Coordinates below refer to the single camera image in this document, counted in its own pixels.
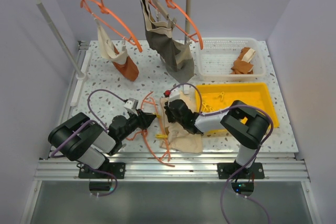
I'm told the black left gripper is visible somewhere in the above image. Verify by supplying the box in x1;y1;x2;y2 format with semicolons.
119;108;156;141

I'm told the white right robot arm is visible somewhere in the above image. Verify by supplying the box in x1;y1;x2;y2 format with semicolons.
164;99;274;178

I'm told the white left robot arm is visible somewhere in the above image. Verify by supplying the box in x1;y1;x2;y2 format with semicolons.
48;109;156;178

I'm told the orange hanging underwear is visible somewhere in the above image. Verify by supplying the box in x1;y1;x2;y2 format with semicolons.
112;46;139;81

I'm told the grey hanging underwear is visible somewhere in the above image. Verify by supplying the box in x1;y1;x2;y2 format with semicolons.
140;0;194;83

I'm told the beige hanging underwear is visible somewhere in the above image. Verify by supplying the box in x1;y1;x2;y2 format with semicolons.
95;19;129;65

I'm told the brown and cream underwear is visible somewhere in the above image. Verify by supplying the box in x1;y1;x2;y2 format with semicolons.
230;47;256;74

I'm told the wooden clip hanger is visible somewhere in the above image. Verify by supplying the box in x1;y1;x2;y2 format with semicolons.
151;0;176;28

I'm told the orange hanger with clothes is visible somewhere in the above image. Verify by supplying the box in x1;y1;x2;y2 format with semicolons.
80;0;143;53

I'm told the pile of cream clothespins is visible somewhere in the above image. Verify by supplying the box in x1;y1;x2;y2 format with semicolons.
202;92;226;112

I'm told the yellow plastic tray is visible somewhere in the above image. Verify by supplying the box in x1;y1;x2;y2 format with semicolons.
195;83;279;127

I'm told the white plastic basket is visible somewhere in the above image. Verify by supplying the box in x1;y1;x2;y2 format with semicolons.
195;37;266;81

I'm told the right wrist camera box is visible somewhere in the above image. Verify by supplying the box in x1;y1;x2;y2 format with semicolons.
163;89;181;102

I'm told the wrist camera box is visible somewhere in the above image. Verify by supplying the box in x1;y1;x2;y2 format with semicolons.
163;89;181;102
123;98;139;113

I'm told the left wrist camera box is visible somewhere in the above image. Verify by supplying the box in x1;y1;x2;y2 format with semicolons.
123;98;139;113

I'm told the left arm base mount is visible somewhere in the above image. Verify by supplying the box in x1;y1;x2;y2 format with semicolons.
77;162;125;194

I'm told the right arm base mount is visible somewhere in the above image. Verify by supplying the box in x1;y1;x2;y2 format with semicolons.
217;162;265;196

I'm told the aluminium rail frame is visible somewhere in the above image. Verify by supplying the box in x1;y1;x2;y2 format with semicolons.
34;40;312;183

